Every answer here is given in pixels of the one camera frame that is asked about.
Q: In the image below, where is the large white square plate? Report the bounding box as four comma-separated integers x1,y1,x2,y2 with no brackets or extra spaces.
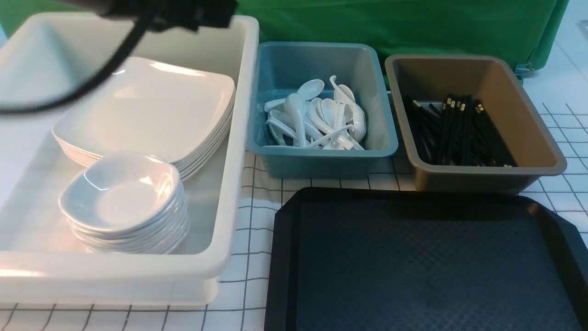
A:
52,57,236,164

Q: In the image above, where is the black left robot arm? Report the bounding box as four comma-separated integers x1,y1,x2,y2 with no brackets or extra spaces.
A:
63,0,238,32

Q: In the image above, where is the pile of white spoons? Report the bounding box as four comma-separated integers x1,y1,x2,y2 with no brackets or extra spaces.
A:
263,75,367,150

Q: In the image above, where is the teal plastic bin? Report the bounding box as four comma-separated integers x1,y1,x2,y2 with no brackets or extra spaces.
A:
247,41,399,179

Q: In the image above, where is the black serving tray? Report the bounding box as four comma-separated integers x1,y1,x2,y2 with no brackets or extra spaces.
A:
264,187,588,331

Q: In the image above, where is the stack of large white plates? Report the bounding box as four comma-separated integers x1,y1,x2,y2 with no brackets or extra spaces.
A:
52,57,237,181

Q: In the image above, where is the pile of black chopsticks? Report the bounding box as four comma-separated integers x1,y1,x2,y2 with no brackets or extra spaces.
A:
402,93,517,168

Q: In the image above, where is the stack of small white dishes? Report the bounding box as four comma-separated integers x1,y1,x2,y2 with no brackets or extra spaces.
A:
58,151,191,254

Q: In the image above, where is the brown plastic bin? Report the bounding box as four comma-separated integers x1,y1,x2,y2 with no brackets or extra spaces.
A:
385,55,567,194

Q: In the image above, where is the metal binder clip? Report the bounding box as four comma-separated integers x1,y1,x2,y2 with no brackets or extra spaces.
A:
513,63,535,80

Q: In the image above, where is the large white plastic tub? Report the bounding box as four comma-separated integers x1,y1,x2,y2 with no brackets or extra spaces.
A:
1,15,259,308

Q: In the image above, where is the green cloth backdrop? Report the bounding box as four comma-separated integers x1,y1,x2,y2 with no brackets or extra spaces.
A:
0,0,570,86

